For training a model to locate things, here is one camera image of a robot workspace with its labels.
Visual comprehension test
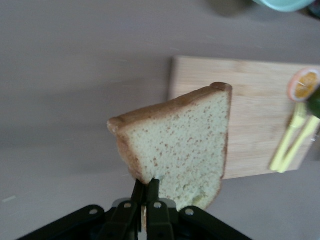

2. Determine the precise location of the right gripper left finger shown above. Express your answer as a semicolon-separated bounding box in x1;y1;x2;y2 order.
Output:
97;178;146;240

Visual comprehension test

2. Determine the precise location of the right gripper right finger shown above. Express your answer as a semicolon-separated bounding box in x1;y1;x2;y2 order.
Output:
146;177;181;240

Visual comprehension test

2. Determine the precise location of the brown bread slice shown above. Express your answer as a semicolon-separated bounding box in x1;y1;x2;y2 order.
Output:
107;81;233;211

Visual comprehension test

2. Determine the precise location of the bamboo cutting board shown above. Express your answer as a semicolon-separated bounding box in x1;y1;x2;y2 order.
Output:
167;55;320;180

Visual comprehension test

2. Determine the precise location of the yellow plastic fork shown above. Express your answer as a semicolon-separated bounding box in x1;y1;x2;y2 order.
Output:
269;101;307;171

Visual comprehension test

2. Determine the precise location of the yellow plastic knife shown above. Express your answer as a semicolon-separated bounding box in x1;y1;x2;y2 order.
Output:
277;116;320;174

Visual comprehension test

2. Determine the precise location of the dark green avocado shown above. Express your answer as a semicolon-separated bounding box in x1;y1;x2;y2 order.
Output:
306;87;320;116

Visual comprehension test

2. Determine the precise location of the orange slice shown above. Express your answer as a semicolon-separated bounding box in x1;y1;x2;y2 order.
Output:
286;67;320;103

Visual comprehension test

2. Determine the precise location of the pale green bowl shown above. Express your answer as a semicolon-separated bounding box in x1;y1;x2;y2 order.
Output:
251;0;317;13

